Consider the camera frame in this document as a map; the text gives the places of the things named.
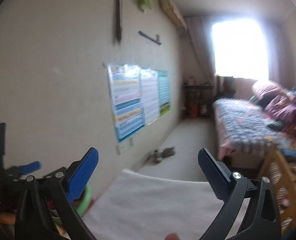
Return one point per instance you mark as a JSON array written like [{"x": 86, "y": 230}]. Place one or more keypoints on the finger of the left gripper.
[{"x": 26, "y": 169}]

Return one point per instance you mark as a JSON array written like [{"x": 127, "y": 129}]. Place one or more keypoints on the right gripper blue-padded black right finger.
[{"x": 261, "y": 220}]

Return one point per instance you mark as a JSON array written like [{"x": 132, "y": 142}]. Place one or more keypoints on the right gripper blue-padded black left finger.
[{"x": 33, "y": 216}]

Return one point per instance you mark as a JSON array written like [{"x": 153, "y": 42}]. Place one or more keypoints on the green red trash bin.
[{"x": 81, "y": 205}]

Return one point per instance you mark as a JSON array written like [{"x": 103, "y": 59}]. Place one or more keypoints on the person's left hand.
[{"x": 172, "y": 236}]

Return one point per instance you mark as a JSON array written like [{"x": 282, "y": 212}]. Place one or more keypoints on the bed with plaid quilt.
[{"x": 243, "y": 135}]

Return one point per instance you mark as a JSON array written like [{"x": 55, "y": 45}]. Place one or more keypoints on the white towel cloth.
[{"x": 142, "y": 207}]

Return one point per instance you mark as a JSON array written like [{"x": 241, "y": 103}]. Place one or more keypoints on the purple bedding pile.
[{"x": 278, "y": 103}]

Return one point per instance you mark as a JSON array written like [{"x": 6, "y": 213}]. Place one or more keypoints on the dark shelf with items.
[{"x": 197, "y": 99}]

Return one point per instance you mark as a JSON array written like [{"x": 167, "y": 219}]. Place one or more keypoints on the bright window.
[{"x": 240, "y": 49}]

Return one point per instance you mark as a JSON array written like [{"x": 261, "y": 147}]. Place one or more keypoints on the wooden chair frame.
[{"x": 276, "y": 168}]

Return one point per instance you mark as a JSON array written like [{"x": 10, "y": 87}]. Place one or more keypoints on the white wall socket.
[{"x": 120, "y": 148}]

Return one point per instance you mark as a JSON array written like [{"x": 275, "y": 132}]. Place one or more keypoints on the blue educational wall poster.
[{"x": 125, "y": 93}]

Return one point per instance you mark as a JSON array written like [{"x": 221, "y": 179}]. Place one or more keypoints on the green chart wall poster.
[{"x": 164, "y": 92}]

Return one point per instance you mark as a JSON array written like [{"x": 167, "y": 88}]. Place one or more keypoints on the white chart wall poster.
[{"x": 149, "y": 94}]

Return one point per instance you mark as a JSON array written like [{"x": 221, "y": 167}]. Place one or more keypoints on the wall air conditioner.
[{"x": 173, "y": 13}]

